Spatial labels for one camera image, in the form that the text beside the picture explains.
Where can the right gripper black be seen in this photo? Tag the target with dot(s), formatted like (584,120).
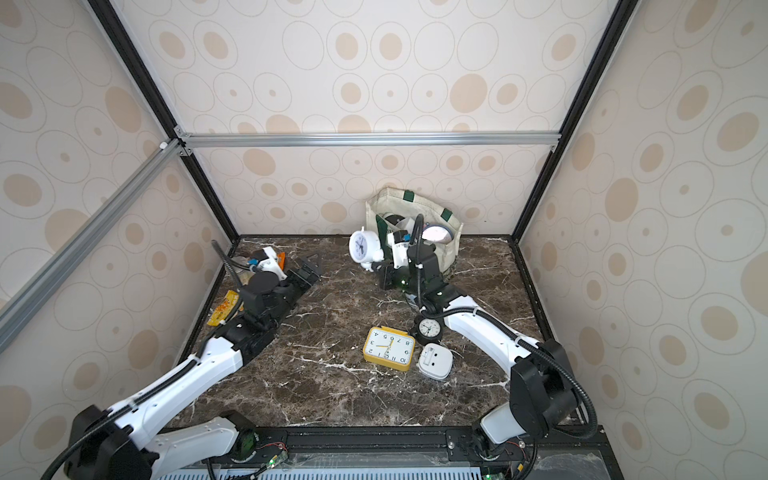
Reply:
(417,253)

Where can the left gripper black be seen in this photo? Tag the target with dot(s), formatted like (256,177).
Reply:
(309,276)

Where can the small black round clock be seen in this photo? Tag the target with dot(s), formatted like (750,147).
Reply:
(427,331)

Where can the black-backed white twin-bell clock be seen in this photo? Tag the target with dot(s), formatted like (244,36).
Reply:
(396,222)

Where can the small white round clock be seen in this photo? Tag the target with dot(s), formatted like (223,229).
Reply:
(365,248)

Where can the yellow rectangular alarm clock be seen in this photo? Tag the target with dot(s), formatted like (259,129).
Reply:
(389,347)

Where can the white square clock face-down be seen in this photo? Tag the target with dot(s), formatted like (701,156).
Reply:
(435,362)

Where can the blue round clock beige face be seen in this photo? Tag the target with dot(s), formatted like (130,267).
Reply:
(437,234)

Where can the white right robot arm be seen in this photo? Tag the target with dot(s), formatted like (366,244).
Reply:
(543,391)

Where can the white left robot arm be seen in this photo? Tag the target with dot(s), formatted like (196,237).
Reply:
(127,440)

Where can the yellow chips snack bag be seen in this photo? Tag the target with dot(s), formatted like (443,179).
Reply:
(227,309)

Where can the aluminium horizontal back rail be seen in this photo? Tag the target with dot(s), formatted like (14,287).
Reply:
(388,139)

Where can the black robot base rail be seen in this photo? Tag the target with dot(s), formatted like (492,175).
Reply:
(402,453)

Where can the black vertical frame post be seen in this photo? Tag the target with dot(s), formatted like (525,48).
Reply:
(116,32)

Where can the aluminium left side rail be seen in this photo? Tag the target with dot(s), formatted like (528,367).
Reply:
(23,307)

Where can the black right frame post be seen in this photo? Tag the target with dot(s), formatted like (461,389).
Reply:
(616,26)

